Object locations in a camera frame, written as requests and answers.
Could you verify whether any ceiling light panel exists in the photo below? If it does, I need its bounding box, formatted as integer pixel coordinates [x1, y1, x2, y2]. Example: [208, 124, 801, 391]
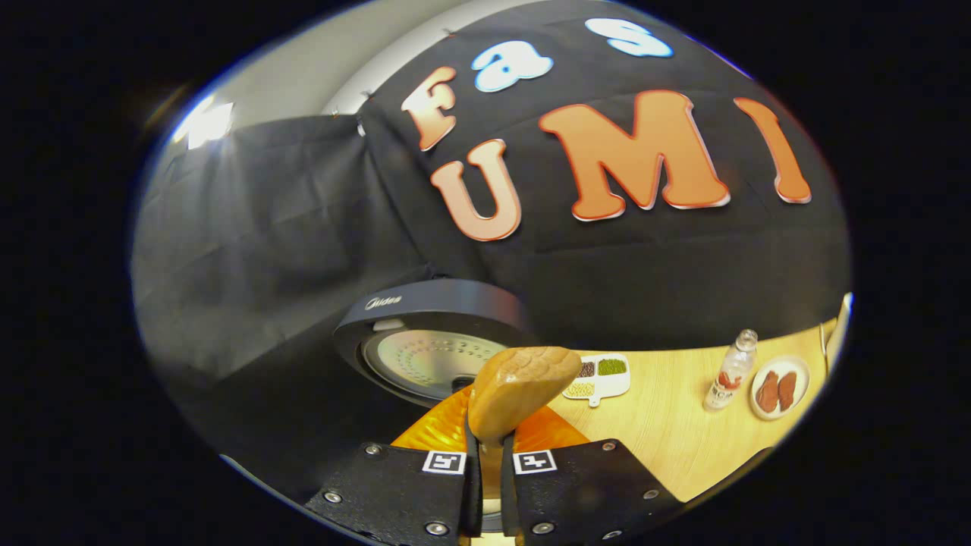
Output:
[173, 95, 236, 150]

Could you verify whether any wooden spoon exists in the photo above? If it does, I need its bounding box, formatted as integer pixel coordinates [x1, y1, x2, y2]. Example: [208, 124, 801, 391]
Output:
[467, 347, 583, 501]

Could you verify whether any white toaster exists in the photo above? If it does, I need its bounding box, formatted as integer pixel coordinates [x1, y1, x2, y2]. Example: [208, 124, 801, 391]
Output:
[825, 292, 855, 372]

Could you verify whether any black backdrop cloth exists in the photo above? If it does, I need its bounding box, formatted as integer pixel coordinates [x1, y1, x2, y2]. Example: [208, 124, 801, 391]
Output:
[130, 0, 852, 501]

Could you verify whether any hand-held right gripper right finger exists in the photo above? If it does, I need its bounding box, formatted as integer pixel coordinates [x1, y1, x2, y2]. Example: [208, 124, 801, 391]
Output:
[501, 406, 685, 545]

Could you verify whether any white divided bean dish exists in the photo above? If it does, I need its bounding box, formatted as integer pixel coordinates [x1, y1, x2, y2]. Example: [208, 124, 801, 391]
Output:
[561, 353, 632, 408]

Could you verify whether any dark grey rice cooker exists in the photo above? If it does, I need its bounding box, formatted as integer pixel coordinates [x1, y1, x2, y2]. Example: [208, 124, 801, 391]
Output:
[332, 278, 536, 410]

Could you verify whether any clear drink bottle red label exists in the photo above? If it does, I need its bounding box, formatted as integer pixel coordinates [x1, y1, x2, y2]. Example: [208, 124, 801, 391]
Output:
[703, 328, 759, 413]

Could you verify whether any white round plate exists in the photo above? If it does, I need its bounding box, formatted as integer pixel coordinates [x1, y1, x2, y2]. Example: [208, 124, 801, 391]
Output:
[749, 356, 811, 421]

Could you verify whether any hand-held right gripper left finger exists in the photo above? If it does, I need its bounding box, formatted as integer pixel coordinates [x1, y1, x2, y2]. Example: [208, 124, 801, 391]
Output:
[303, 385, 484, 546]

